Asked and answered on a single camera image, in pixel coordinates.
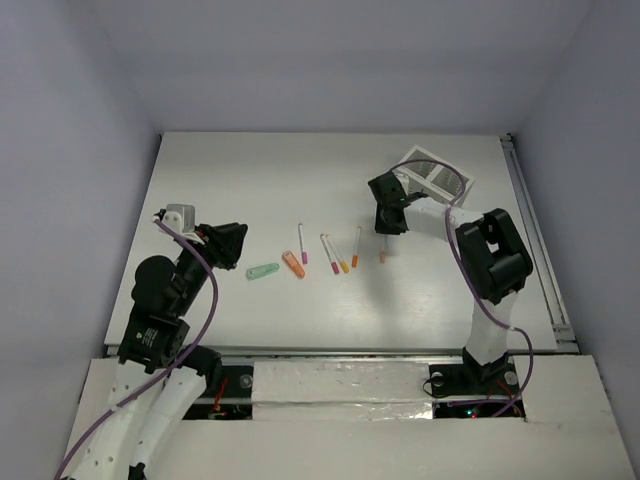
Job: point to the pink capped white marker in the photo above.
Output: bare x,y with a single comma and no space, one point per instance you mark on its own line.
333,263

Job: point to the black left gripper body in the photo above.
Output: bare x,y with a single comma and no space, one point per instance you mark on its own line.
215,245

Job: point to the orange utility knife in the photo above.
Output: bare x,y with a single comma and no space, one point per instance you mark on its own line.
293,264

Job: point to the purple capped white marker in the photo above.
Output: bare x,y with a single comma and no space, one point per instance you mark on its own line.
302,246

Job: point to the green utility knife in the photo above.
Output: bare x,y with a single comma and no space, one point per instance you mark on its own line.
262,271

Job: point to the yellow capped white marker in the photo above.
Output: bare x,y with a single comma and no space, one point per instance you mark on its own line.
340,261

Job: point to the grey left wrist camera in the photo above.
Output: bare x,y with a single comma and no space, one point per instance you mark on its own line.
179,218

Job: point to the orange capped white marker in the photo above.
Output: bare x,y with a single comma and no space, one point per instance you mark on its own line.
355,250

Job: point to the aluminium side rail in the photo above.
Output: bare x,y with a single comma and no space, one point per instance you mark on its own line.
564,335

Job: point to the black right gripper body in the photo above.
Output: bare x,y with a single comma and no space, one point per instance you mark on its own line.
382,225

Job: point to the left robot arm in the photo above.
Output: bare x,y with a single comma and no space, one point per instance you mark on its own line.
158,374

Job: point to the white foam front block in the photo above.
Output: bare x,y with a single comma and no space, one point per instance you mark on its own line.
319,390

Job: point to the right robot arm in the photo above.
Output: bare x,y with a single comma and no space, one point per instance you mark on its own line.
493,261

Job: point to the white slotted organizer box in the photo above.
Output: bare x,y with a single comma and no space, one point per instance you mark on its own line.
422,171

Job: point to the peach capped white marker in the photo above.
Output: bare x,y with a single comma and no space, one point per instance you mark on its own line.
382,249

